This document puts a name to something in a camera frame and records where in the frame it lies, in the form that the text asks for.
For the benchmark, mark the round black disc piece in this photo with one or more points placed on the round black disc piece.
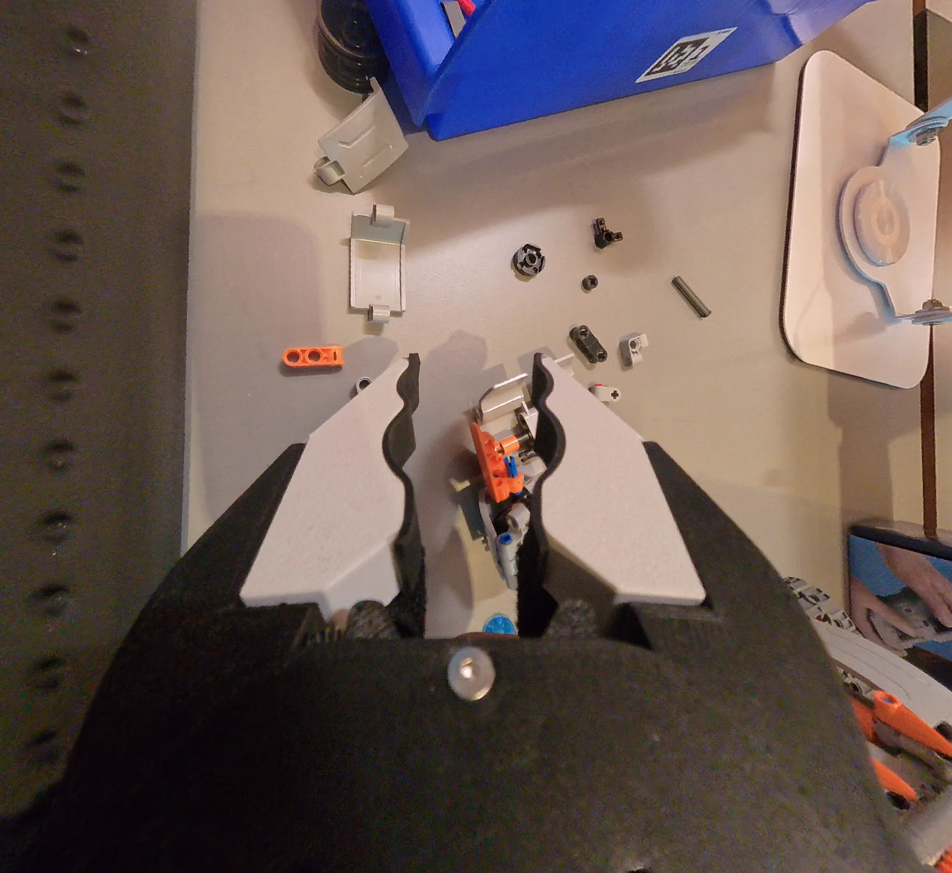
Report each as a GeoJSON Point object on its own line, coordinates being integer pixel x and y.
{"type": "Point", "coordinates": [520, 267]}

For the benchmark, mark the light grey small connector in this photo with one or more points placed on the light grey small connector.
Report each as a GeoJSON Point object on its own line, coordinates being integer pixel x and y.
{"type": "Point", "coordinates": [628, 356]}

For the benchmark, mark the white board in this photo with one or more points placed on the white board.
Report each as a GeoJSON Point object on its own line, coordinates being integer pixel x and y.
{"type": "Point", "coordinates": [818, 256]}

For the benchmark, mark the light blue metal stand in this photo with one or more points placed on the light blue metal stand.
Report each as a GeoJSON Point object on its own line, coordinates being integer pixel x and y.
{"type": "Point", "coordinates": [877, 226]}

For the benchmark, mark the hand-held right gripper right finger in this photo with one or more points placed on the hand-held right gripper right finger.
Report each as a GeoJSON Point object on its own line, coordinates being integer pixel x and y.
{"type": "Point", "coordinates": [617, 516]}

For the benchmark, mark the short dark grey axle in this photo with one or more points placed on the short dark grey axle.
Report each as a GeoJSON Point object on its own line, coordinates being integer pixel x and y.
{"type": "Point", "coordinates": [692, 297]}

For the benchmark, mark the black foam mat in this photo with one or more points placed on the black foam mat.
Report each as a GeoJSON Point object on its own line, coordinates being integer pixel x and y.
{"type": "Point", "coordinates": [126, 293]}

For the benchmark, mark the black two-hole beam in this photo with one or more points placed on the black two-hole beam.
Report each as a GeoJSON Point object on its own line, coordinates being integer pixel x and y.
{"type": "Point", "coordinates": [588, 345]}

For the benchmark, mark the black toy wheel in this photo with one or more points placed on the black toy wheel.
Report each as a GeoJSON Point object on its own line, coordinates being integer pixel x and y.
{"type": "Point", "coordinates": [346, 40]}

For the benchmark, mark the blue plastic bin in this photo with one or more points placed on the blue plastic bin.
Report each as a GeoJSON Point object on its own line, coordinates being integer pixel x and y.
{"type": "Point", "coordinates": [595, 33]}

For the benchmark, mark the translucent blue round piece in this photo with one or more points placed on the translucent blue round piece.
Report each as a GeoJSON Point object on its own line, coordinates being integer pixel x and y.
{"type": "Point", "coordinates": [498, 626]}

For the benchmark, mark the grey hollow panel piece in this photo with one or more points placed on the grey hollow panel piece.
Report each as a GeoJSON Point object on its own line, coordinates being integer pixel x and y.
{"type": "Point", "coordinates": [379, 271]}

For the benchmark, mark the white red small piece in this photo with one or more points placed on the white red small piece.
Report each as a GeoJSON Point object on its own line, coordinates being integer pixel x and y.
{"type": "Point", "coordinates": [606, 391]}

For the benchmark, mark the grey short liftarm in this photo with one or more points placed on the grey short liftarm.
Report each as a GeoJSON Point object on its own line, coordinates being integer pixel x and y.
{"type": "Point", "coordinates": [454, 21]}

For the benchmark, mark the black connector with pins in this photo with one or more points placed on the black connector with pins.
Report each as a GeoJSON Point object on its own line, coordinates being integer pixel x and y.
{"type": "Point", "coordinates": [602, 233]}

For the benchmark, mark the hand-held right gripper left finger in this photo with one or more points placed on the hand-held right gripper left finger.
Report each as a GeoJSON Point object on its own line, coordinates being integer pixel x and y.
{"type": "Point", "coordinates": [327, 516]}

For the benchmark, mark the picture box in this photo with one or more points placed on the picture box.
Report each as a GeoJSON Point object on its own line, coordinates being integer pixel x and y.
{"type": "Point", "coordinates": [885, 575]}

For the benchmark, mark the grey orange brick assembly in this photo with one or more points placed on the grey orange brick assembly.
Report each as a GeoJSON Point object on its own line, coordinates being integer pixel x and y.
{"type": "Point", "coordinates": [494, 471]}

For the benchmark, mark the grey black brick model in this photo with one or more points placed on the grey black brick model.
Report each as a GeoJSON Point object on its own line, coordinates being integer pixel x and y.
{"type": "Point", "coordinates": [855, 650]}

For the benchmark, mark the grey ridged panel piece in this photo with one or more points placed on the grey ridged panel piece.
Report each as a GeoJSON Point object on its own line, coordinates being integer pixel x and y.
{"type": "Point", "coordinates": [364, 144]}

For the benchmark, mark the orange small beam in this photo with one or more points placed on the orange small beam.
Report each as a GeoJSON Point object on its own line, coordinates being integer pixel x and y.
{"type": "Point", "coordinates": [312, 358]}

